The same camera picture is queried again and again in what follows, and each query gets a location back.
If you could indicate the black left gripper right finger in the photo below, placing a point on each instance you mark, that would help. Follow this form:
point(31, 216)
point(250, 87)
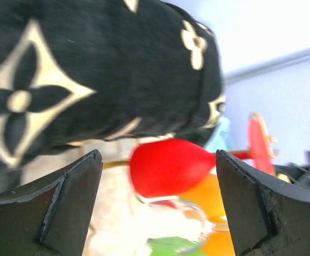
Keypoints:
point(266, 216)

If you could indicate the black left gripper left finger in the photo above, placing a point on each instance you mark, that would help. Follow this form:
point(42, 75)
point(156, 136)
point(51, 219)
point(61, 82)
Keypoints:
point(51, 215)

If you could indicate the clear wine glass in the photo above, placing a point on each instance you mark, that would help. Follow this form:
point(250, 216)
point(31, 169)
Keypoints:
point(170, 216)

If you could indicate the red plastic wine glass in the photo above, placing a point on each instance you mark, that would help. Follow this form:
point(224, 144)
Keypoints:
point(169, 167)

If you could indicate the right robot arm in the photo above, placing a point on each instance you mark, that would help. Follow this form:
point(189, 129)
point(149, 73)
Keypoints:
point(299, 175)

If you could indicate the orange plastic wine glass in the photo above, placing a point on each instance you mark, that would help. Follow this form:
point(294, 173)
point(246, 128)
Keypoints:
point(207, 196)

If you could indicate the green plastic wine glass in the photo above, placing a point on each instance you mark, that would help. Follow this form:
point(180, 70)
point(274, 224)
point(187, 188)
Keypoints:
point(167, 246)

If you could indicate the light blue denim cloth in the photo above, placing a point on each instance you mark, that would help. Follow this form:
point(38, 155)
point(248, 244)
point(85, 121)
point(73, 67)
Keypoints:
point(221, 137)

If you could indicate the black patterned plush blanket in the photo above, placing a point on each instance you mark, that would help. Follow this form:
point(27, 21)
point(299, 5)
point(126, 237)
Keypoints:
point(76, 71)

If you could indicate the gold wire glass rack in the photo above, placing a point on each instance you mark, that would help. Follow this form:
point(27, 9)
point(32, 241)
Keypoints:
point(260, 150)

